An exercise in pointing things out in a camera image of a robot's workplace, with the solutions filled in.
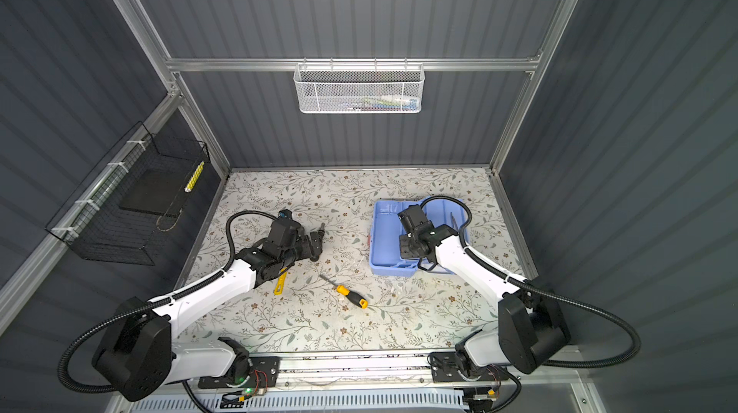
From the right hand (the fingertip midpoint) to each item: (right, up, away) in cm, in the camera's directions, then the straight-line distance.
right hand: (414, 246), depth 87 cm
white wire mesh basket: (-19, +62, +37) cm, 75 cm away
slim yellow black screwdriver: (+13, +7, +4) cm, 15 cm away
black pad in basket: (-71, +17, -11) cm, 73 cm away
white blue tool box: (-8, +3, +17) cm, 19 cm away
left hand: (-32, +1, 0) cm, 32 cm away
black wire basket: (-77, +8, -22) cm, 80 cm away
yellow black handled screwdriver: (-19, -14, -2) cm, 24 cm away
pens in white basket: (-10, +46, +6) cm, 47 cm away
